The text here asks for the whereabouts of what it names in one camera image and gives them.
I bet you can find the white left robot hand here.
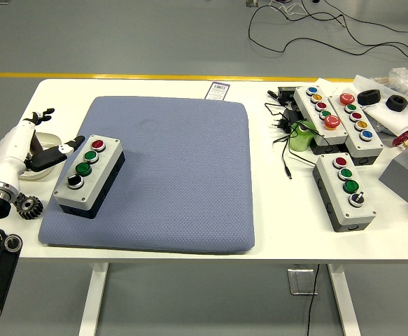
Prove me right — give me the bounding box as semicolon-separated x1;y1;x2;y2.
0;107;86;183

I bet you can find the grey four-button control box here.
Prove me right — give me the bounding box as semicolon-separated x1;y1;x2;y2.
311;153;377;233
52;134;126;221

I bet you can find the grey five-button control box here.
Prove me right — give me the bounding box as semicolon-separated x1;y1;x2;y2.
329;91;385;166
293;85;349;155

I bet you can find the dark cylindrical capacitor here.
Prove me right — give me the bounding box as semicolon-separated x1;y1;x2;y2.
30;134;44;155

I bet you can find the beige shallow tray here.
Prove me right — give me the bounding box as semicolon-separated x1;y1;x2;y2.
17;131;64;183

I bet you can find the dark metal gear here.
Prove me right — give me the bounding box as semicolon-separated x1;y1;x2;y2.
13;194;44;221

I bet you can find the blue-grey textured mat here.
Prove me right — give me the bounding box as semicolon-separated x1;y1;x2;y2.
38;96;256;255

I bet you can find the white table leg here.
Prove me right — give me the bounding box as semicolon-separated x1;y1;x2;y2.
78;261;109;336
328;262;361;336

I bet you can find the purple-edged white label card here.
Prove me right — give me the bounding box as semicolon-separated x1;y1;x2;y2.
205;80;231;102

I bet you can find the small black electronic module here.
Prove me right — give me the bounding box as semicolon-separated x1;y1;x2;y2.
267;86;301;105

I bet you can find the light green cup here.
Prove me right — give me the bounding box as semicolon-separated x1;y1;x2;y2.
289;120;317;153

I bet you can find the metal floor socket plate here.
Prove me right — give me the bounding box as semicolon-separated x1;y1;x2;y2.
287;267;319;296

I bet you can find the white paper sheet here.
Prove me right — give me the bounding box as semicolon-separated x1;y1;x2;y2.
352;74;408;133
315;77;357;97

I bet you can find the small red part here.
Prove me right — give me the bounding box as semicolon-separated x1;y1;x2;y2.
391;131;408;148

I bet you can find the grey block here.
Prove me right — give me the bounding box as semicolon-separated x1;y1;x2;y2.
378;143;408;205

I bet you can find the clear bubble wrap bag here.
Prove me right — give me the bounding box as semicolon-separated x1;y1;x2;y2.
387;66;408;102

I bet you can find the black power adapter with cord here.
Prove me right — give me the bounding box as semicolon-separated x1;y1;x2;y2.
263;101;330;181

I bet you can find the white floor cable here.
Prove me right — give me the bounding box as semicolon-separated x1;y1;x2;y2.
269;0;309;20

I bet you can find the black cable under table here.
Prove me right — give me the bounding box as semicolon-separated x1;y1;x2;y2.
306;264;321;336

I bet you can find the black foam ring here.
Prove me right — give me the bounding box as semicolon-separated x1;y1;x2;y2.
385;94;408;112
356;89;382;106

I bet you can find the black floor cable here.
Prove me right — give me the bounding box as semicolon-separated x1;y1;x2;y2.
248;0;408;57

